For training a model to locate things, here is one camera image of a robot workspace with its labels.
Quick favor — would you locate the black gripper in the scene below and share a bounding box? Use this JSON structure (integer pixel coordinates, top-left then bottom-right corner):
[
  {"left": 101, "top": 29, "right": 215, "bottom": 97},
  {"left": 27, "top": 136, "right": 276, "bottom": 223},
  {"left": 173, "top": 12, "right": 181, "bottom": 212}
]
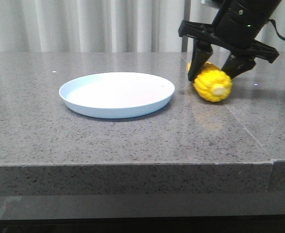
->
[{"left": 178, "top": 0, "right": 279, "bottom": 82}]

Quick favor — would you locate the yellow corn cob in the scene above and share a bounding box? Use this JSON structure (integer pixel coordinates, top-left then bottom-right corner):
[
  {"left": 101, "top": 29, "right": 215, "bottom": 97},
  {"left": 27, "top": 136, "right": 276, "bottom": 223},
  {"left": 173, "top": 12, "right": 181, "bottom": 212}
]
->
[{"left": 192, "top": 62, "right": 233, "bottom": 102}]

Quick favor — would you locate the light blue round plate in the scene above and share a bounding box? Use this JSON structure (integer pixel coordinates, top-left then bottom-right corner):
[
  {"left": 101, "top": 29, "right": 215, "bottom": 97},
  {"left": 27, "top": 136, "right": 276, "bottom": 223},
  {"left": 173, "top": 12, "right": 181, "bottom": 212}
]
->
[{"left": 59, "top": 72, "right": 175, "bottom": 119}]

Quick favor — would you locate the white pleated curtain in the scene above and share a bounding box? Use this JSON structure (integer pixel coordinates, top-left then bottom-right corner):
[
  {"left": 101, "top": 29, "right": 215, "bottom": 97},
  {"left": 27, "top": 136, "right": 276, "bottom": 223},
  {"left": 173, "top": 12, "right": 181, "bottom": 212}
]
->
[{"left": 0, "top": 0, "right": 285, "bottom": 53}]

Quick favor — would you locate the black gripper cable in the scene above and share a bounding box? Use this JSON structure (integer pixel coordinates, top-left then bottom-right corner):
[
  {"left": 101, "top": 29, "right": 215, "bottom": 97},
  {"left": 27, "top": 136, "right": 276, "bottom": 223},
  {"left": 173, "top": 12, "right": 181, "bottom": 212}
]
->
[{"left": 266, "top": 18, "right": 285, "bottom": 42}]

